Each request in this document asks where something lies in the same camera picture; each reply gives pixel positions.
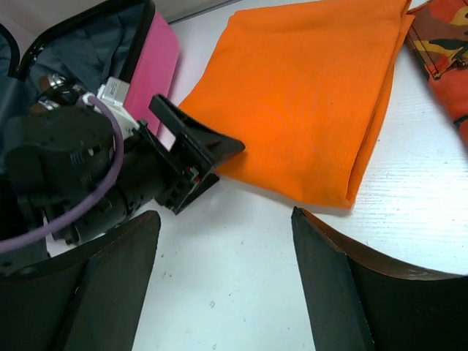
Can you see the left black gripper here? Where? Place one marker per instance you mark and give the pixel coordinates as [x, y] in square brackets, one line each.
[60, 163]

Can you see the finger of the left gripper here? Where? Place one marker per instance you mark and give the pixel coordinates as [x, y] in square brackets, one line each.
[189, 166]

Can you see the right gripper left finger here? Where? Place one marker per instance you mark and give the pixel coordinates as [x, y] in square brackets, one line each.
[88, 298]

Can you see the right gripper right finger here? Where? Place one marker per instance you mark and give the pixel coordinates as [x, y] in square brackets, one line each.
[361, 299]

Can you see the brown leather belt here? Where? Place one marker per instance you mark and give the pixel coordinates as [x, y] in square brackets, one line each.
[56, 91]

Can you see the orange cloth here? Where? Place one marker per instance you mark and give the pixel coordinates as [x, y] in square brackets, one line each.
[305, 87]

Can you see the pink hard-shell suitcase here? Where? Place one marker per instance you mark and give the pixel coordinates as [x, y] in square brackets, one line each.
[88, 55]

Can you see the orange camouflage garment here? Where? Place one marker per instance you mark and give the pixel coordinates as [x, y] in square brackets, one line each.
[437, 39]

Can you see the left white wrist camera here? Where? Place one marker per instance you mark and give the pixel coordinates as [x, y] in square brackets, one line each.
[112, 93]

